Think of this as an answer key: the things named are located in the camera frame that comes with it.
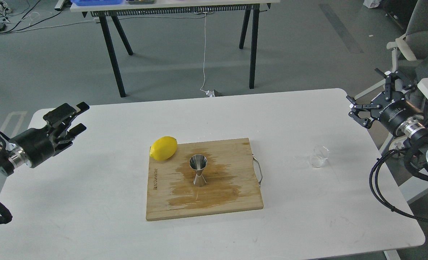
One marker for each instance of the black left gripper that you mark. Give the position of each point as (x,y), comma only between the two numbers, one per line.
(41,144)

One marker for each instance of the yellow lemon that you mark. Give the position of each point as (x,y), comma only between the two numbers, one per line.
(163,148)

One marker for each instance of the bamboo cutting board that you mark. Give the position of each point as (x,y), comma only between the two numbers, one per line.
(232,184)

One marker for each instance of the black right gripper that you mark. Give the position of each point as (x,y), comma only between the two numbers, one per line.
(389,107)

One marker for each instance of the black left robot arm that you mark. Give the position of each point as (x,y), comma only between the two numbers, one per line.
(11,157)

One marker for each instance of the small clear glass cup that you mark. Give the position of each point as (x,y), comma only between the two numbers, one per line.
(319,156)

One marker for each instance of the blue plastic tray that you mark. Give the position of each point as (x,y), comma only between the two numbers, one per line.
(96,2)

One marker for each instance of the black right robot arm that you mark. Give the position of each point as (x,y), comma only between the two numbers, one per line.
(415,160)

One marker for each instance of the grey white office chair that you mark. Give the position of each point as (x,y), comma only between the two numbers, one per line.
(410,53)

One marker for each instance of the steel double jigger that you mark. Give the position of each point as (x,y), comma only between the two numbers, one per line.
(198,162)

